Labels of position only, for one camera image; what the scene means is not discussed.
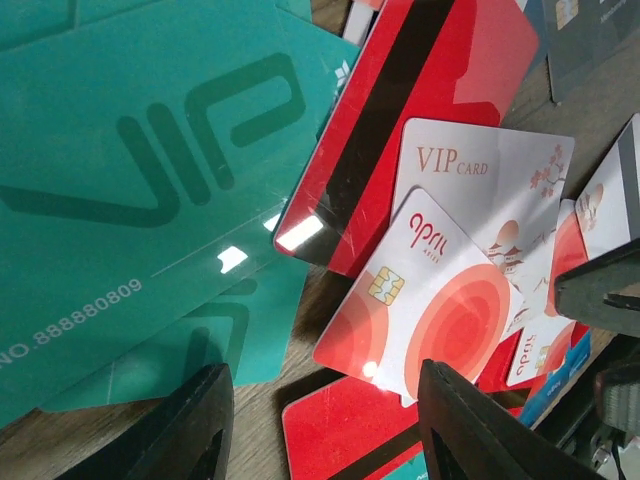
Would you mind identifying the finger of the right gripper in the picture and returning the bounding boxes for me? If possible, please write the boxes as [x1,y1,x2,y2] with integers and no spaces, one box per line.
[554,239,639,333]

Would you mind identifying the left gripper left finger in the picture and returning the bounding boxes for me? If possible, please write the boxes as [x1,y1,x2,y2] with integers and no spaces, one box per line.
[59,364,234,479]

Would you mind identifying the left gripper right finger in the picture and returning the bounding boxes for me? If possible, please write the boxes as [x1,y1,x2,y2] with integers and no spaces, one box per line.
[418,360,601,480]

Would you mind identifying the white card red circle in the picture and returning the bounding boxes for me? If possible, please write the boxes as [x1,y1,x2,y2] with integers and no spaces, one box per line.
[313,188,523,401]

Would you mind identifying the red card black stripe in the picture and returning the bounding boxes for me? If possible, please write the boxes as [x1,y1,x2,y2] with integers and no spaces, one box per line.
[272,0,541,279]

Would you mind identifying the blue card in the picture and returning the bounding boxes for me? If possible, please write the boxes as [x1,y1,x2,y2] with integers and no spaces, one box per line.
[518,327,591,427]

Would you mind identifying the white striped card in pile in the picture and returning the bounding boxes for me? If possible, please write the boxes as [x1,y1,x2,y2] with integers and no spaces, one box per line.
[575,114,640,260]

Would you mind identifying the teal VIP card behind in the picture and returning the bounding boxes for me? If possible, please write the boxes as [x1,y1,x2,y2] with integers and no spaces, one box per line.
[41,257,309,413]

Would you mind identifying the teal vip card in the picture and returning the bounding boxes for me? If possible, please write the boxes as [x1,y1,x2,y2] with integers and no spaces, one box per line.
[1,1,359,424]
[41,257,309,413]

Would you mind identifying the white VIP card blossoms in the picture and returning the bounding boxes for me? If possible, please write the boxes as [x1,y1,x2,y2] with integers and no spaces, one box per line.
[392,118,575,334]

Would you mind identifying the dark grey chip card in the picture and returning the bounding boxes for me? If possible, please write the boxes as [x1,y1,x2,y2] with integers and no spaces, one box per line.
[543,0,639,103]

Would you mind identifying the teal VIP card front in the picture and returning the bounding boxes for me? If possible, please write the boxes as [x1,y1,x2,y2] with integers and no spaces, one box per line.
[1,1,359,424]

